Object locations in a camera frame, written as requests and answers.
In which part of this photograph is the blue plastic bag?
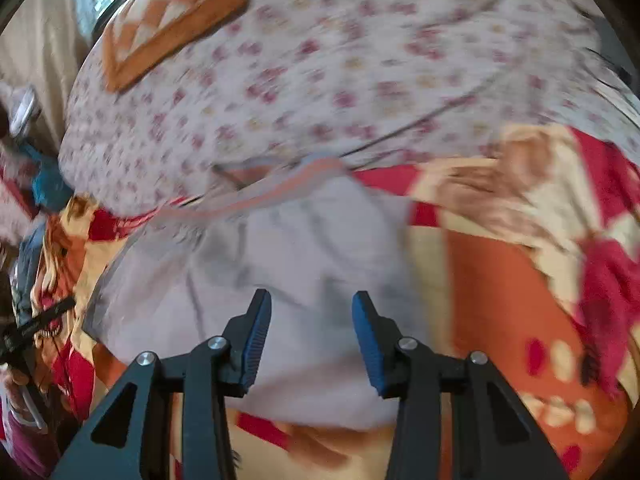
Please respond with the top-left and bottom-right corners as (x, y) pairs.
(30, 147), (76, 211)

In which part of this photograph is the floral print quilt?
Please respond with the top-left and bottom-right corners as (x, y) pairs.
(57, 0), (640, 216)

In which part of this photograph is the grey striped cloth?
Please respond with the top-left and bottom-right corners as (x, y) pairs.
(14, 220), (50, 326)

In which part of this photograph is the beige curtain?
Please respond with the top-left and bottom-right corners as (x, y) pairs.
(0, 0), (98, 161)

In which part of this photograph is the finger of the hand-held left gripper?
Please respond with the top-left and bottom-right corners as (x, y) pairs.
(0, 296), (77, 362)

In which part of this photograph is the light grey zip jacket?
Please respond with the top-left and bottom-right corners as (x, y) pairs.
(82, 152), (436, 433)

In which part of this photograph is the orange patchwork cushion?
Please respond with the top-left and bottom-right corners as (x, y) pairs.
(100, 0), (251, 93)

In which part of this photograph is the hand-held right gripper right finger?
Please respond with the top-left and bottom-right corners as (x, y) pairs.
(351, 290), (571, 480)

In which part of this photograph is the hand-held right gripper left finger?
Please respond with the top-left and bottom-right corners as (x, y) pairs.
(50, 288), (273, 480)

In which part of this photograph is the red orange yellow blanket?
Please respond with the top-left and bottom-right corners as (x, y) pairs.
(30, 122), (640, 480)

